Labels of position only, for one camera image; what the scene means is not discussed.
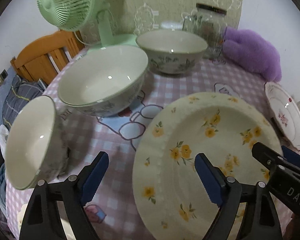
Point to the cream plate yellow flowers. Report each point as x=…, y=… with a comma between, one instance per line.
x=189, y=157

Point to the floral ceramic bowl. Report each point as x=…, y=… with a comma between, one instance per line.
x=172, y=51
x=104, y=81
x=36, y=147

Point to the glass jar black lid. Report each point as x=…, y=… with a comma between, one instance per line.
x=211, y=26

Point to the blue plaid bedding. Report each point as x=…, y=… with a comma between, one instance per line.
x=21, y=93

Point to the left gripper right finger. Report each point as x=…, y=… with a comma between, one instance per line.
x=260, y=219

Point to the glass mug with handle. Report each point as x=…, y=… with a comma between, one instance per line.
x=190, y=24

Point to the white plate red rim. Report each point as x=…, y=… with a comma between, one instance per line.
x=285, y=112

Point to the beige cartoon wall mat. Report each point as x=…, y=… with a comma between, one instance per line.
x=130, y=18

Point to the small white lidded container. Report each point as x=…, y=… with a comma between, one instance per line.
x=171, y=25

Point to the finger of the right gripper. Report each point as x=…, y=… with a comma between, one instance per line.
x=291, y=156
x=270, y=159

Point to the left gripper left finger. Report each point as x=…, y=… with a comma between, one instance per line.
x=42, y=219

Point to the purple plush toy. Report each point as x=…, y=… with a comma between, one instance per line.
x=253, y=53

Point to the white plastic bag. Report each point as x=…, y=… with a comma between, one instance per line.
x=4, y=132

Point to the green desk fan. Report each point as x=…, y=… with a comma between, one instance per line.
x=73, y=15

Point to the wall power outlet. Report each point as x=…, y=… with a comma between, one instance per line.
x=3, y=76

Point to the pink checkered tablecloth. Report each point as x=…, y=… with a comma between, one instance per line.
x=113, y=209

